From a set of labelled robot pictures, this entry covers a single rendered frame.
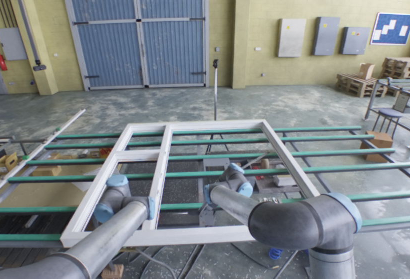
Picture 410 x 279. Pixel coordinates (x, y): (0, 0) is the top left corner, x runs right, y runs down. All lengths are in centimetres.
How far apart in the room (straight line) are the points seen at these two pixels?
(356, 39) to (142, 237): 829
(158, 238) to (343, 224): 89
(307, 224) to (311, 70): 793
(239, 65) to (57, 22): 549
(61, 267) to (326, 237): 56
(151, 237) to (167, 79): 654
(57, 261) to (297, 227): 49
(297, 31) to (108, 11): 551
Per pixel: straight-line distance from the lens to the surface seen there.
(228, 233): 126
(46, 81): 845
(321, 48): 817
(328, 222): 63
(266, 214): 61
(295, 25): 774
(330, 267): 70
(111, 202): 97
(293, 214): 60
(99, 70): 797
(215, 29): 737
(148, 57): 746
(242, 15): 708
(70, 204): 212
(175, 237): 126
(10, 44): 898
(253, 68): 770
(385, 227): 171
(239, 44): 709
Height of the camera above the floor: 190
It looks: 28 degrees down
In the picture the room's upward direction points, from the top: 1 degrees counter-clockwise
